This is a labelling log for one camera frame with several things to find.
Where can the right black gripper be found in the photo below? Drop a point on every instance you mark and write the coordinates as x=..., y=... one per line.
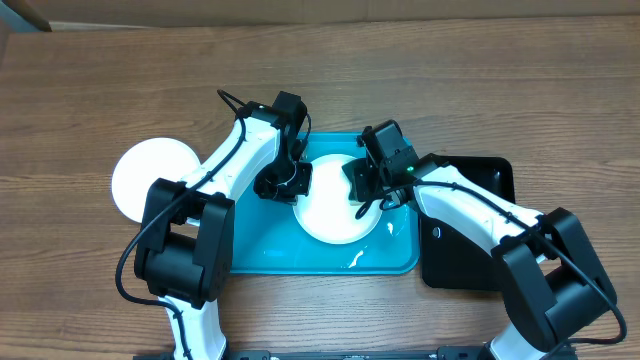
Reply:
x=363, y=175

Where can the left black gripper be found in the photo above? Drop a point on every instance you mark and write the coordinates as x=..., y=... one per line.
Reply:
x=288, y=196

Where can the white plate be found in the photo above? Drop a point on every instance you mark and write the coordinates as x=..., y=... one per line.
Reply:
x=142, y=165
x=326, y=213

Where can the green yellow sponge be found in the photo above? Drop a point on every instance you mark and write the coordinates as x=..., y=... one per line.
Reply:
x=359, y=187

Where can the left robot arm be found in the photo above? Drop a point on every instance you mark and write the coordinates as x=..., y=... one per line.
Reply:
x=184, y=248

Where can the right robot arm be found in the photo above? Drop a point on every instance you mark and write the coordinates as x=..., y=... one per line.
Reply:
x=552, y=282

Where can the teal plastic tray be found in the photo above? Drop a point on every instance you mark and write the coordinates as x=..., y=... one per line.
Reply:
x=269, y=240

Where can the black rectangular tray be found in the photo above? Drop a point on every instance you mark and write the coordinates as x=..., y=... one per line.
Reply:
x=450, y=260

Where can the white foam blob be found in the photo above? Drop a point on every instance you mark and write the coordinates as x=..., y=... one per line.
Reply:
x=361, y=252

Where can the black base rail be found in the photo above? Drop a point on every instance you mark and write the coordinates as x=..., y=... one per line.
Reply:
x=350, y=356

